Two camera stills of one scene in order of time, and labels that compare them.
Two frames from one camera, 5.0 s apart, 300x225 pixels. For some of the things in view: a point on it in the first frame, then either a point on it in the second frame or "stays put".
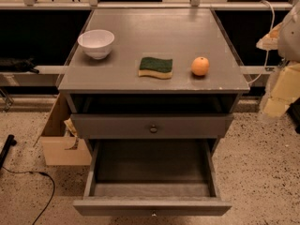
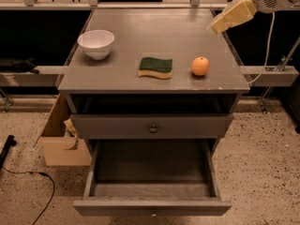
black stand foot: x=10 y=141 stays put
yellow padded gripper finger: x=287 y=91 → x=242 y=9
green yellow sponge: x=161 y=68 stays put
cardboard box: x=58 y=139 stays put
